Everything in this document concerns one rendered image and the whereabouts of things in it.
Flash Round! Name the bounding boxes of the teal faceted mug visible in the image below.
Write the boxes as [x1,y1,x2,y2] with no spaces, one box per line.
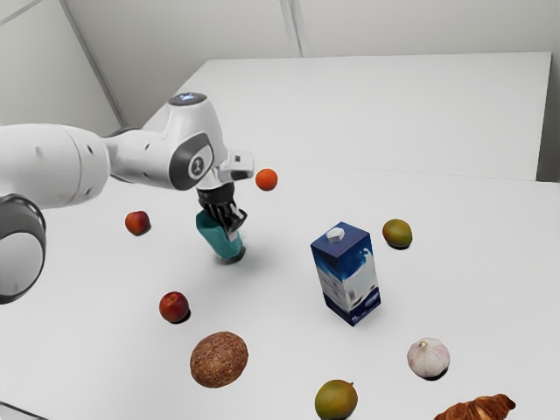
[194,210,247,264]

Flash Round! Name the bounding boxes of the orange fruit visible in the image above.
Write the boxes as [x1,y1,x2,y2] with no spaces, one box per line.
[255,168,279,192]

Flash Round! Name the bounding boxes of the red peach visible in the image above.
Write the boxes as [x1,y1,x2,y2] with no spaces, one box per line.
[124,210,151,237]
[158,290,191,325]

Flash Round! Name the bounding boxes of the blue white milk carton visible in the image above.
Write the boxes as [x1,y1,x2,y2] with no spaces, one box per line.
[310,220,382,327]

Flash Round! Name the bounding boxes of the brown round bread loaf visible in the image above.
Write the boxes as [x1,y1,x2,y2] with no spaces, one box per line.
[189,331,249,389]

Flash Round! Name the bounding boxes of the green mango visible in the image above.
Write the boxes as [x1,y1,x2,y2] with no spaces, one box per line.
[314,379,359,420]
[381,218,414,249]

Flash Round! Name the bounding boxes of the white garlic bulb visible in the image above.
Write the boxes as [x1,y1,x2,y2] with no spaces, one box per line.
[406,337,451,380]

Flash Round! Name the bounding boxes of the brown croissant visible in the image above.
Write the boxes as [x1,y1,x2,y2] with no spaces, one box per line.
[432,393,517,420]

